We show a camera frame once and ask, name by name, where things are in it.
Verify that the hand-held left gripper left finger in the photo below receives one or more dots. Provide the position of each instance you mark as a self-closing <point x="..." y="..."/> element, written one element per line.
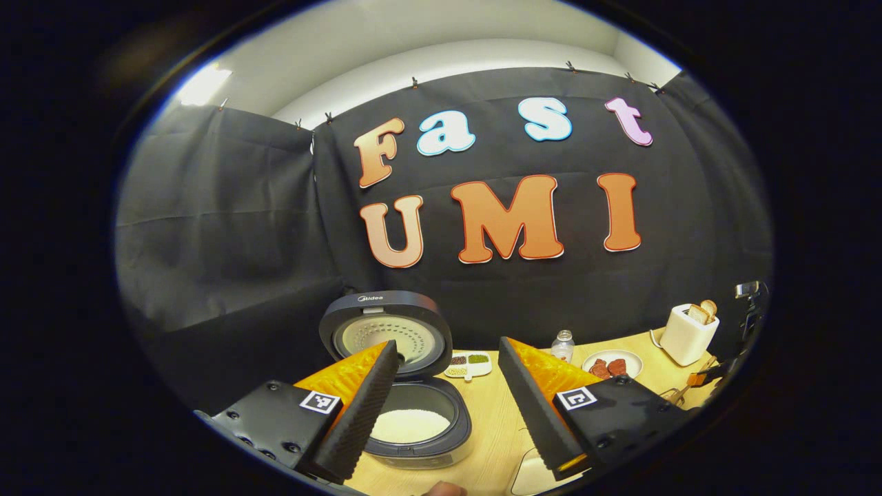
<point x="358" y="420"/>

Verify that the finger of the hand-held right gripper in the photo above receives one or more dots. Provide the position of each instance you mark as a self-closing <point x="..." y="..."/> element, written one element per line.
<point x="701" y="377"/>

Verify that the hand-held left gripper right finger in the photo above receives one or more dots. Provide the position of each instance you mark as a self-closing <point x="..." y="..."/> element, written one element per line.
<point x="537" y="413"/>

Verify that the white rice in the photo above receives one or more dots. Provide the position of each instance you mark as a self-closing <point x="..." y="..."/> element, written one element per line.
<point x="413" y="427"/>

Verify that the dark grey rice cooker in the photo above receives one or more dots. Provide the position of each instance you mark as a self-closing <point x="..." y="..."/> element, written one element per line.
<point x="420" y="303"/>

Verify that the white toaster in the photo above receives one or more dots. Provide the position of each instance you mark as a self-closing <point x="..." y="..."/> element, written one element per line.
<point x="685" y="337"/>

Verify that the toasted bread slice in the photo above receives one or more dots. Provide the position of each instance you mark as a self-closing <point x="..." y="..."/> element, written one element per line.
<point x="698" y="315"/>
<point x="710" y="307"/>

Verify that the white container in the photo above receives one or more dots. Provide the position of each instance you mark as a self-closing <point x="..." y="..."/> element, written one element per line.
<point x="537" y="477"/>

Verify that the clear drink bottle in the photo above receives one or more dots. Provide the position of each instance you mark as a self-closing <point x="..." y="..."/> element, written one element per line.
<point x="563" y="348"/>

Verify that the white round plate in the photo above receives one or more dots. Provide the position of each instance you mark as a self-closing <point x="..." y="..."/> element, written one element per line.
<point x="632" y="358"/>

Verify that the red meat piece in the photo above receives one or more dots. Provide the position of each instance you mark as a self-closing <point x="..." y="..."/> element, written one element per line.
<point x="601" y="370"/>
<point x="617" y="366"/>

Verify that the white divided seasoning dish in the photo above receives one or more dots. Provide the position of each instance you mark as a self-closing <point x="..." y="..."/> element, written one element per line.
<point x="468" y="373"/>

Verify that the black backdrop cloth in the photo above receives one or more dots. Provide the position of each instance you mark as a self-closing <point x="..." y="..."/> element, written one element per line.
<point x="241" y="241"/>

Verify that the rectangular ceiling light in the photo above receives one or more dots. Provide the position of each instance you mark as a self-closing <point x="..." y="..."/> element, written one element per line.
<point x="203" y="84"/>

